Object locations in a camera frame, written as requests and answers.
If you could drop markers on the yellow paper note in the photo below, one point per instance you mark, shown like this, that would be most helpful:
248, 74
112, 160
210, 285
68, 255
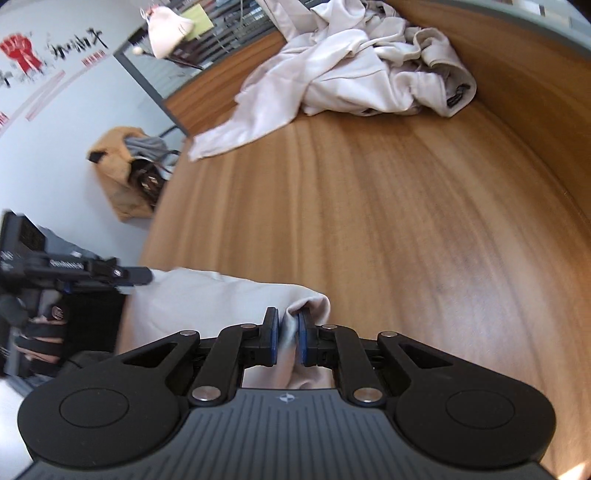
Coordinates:
198, 21

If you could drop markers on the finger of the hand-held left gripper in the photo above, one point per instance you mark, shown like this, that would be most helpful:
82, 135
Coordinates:
134, 275

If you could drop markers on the grey cloth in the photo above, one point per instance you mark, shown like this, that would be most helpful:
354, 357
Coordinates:
145, 147

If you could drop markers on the tan fabric bag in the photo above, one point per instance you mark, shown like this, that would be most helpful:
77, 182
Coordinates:
115, 194

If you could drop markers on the person's left hand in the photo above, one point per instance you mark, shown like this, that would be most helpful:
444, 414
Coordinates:
41, 341

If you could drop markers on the white collared shirt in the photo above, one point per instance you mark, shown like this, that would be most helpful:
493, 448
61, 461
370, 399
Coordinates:
207, 300

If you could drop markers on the red fist wall poster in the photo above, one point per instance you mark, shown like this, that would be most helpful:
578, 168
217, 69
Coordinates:
23, 53

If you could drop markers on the beige satin garment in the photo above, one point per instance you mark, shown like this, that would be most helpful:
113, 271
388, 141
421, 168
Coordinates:
332, 60

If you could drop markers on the long striped glass desk partition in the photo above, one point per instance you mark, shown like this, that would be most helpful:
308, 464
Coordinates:
554, 18

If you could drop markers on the white perforated cap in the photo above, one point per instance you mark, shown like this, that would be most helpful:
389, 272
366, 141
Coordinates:
166, 30

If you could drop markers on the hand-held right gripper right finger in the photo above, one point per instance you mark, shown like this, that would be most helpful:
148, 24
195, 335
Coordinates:
302, 339

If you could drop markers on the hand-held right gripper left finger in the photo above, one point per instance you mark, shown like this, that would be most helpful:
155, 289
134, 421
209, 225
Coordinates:
275, 337

